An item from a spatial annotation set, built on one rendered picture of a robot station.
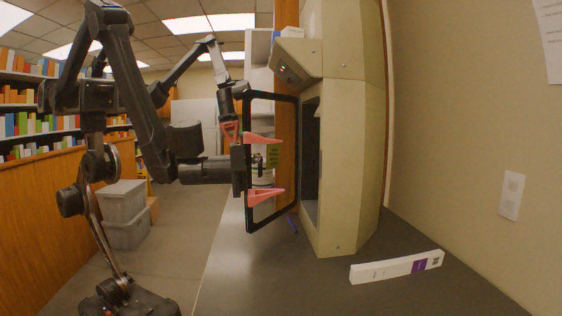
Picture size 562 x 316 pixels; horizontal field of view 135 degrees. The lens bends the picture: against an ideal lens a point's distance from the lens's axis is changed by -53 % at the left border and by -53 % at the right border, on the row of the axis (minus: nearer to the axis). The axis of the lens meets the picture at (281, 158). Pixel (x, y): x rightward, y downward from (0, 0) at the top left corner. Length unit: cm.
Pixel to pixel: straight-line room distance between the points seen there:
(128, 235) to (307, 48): 250
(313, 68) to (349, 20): 17
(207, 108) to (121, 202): 351
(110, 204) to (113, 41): 226
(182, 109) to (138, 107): 519
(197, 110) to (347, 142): 512
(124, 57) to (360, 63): 55
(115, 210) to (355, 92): 249
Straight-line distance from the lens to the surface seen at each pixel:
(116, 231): 281
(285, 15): 104
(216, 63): 108
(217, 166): 47
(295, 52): 60
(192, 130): 45
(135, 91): 54
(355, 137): 62
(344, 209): 65
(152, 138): 51
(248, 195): 48
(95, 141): 117
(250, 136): 45
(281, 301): 55
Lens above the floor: 131
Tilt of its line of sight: 9 degrees down
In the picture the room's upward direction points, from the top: straight up
